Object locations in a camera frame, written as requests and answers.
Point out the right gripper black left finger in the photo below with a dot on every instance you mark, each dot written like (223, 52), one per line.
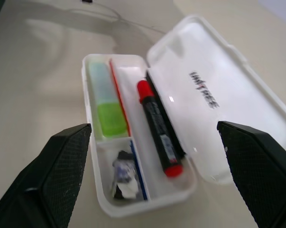
(43, 180)

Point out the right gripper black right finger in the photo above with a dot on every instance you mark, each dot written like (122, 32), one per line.
(261, 171)

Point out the green capped highlighter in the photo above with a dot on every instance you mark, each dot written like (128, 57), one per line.
(109, 118)

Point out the black marker with red cap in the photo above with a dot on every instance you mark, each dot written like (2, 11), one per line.
(157, 128)

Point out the red and blue pen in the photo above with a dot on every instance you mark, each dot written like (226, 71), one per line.
(119, 95)

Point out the white plastic pencil case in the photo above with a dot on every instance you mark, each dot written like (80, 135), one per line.
(195, 47)

